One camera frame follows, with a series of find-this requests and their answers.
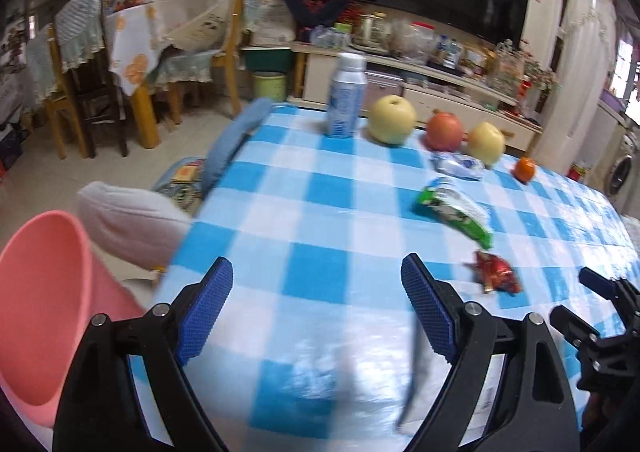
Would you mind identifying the washing machine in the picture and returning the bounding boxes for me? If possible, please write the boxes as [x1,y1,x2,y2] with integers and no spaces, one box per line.
[602,129,640,218]

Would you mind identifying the colourful printed box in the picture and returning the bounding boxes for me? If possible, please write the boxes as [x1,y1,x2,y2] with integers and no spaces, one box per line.
[152,157,208,213]

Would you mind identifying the white sack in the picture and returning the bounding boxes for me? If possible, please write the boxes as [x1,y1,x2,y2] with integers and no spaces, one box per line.
[252,0,296,47]

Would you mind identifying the clear plastic bag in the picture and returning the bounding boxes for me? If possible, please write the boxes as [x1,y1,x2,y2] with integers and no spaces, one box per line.
[390,19,436,64]

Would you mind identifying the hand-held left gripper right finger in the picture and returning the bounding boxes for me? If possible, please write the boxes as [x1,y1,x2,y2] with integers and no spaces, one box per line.
[400,253,583,452]

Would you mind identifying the wooden chair with crochet cover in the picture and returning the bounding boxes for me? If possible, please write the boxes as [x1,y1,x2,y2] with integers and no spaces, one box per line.
[210,0,266,118]
[47,0,131,160]

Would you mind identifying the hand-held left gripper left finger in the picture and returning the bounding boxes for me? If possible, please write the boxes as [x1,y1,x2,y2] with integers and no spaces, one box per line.
[52,256,235,452]

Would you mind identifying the blue padded chair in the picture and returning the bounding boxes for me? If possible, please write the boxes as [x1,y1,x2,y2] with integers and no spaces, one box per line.
[202,98,273,198]

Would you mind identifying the white and blue milk bottle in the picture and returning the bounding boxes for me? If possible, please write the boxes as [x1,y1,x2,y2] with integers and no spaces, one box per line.
[325,52,367,139]

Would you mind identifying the printed gift bag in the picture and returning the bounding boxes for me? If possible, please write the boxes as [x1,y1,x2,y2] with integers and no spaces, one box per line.
[487,39,523,85]

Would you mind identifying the orange print tablecloth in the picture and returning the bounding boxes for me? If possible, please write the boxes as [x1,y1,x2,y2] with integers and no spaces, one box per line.
[102,7,166,98]

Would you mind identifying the blue checked tablecloth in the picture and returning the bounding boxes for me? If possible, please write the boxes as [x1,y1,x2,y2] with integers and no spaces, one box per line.
[125,102,640,452]

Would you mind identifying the green snack packet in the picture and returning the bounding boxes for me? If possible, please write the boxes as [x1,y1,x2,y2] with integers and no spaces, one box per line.
[415,177,493,250]

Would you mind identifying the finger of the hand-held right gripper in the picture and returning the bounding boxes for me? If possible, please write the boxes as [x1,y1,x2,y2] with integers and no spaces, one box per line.
[578,267,626,303]
[549,304,601,348]

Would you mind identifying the yellow pear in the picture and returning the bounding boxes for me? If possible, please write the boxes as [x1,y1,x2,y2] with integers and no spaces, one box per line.
[467,122,506,167]

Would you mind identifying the orange tangerine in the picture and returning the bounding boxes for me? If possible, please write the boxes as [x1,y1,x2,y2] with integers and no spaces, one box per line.
[512,157,537,184]

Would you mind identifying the pink plastic bin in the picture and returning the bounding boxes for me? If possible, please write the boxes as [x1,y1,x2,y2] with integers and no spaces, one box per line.
[0,211,151,428]

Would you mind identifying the green basin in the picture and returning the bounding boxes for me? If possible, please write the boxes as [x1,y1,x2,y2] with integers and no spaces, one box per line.
[244,49,296,73]

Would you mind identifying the pink artificial flowers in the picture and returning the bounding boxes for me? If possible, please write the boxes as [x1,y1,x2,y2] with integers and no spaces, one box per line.
[520,49,558,93]

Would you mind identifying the cream television cabinet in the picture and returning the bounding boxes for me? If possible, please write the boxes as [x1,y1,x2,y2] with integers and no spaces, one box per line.
[290,42,543,155]

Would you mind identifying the red apple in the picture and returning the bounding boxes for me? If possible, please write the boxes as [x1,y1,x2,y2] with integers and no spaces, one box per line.
[425,112,463,153]

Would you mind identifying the yellow-green apple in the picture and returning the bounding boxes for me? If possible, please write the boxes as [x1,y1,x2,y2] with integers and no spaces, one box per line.
[369,95,417,147]

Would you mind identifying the pack of water bottles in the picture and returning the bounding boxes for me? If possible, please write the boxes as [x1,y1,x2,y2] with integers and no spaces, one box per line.
[310,26,353,49]

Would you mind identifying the light green bin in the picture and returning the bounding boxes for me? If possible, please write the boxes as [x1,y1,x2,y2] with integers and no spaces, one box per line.
[251,72,287,103]

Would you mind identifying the blue and white wrapper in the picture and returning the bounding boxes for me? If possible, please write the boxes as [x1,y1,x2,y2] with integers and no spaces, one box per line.
[431,150,487,181]

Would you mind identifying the small red candy wrapper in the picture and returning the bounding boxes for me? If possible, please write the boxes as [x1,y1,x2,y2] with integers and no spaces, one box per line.
[472,250,523,295]

